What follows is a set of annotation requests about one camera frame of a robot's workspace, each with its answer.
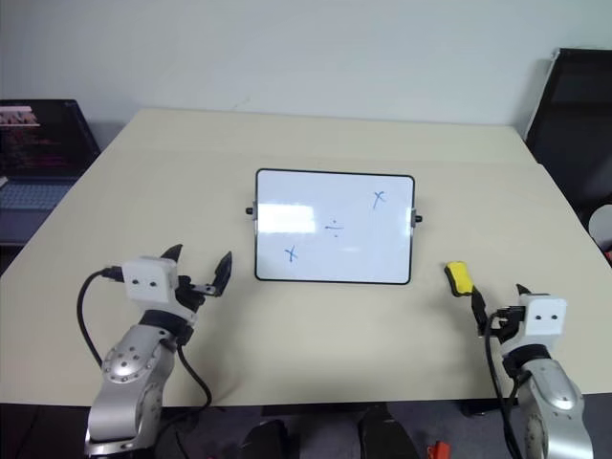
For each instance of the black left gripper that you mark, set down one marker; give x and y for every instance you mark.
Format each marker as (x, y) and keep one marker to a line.
(187, 296)

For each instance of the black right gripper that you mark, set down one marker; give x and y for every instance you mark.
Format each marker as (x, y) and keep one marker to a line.
(508, 324)

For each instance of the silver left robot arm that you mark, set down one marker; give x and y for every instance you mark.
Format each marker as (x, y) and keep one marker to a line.
(125, 363)

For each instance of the yellow and black eraser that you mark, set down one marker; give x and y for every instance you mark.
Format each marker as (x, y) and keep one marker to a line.
(460, 278)

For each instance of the white round object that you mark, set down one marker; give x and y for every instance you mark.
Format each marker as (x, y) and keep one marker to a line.
(602, 229)

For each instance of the small black-framed whiteboard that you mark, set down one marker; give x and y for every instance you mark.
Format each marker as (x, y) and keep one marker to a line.
(334, 201)

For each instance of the small red object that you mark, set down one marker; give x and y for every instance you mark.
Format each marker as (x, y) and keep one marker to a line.
(439, 450)

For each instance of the black office chair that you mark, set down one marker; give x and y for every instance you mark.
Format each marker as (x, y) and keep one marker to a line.
(574, 129)

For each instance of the dark rounded shape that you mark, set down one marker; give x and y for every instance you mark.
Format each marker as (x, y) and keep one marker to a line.
(265, 440)

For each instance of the open laptop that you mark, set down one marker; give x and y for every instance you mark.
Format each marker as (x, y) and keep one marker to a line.
(38, 143)

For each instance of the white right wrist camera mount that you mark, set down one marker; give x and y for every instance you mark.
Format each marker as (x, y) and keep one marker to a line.
(545, 318)

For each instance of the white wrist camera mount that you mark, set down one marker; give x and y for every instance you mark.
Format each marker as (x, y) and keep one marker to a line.
(146, 279)
(545, 318)

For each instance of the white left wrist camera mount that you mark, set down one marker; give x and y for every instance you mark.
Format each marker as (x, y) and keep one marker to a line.
(146, 279)

